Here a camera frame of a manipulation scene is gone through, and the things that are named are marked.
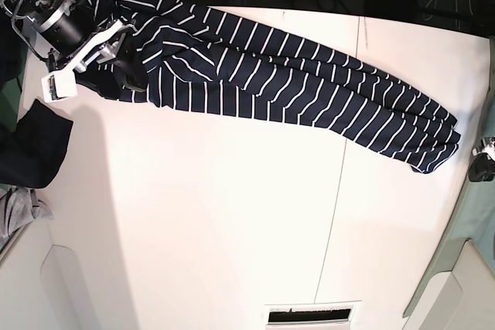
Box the white slotted vent frame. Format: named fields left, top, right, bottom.
left=264, top=301, right=361, bottom=330

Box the black garment on table edge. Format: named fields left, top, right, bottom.
left=1, top=100, right=73, bottom=189

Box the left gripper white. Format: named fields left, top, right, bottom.
left=468, top=137, right=495, bottom=182

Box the navy white striped t-shirt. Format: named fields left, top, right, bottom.
left=88, top=0, right=460, bottom=174

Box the grey cloth at left edge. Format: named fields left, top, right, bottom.
left=0, top=185, right=53, bottom=247

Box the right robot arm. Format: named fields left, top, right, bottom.
left=1, top=0, right=149, bottom=103

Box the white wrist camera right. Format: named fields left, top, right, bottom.
left=41, top=70, right=77, bottom=104

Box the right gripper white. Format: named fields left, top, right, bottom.
left=49, top=19, right=149, bottom=99

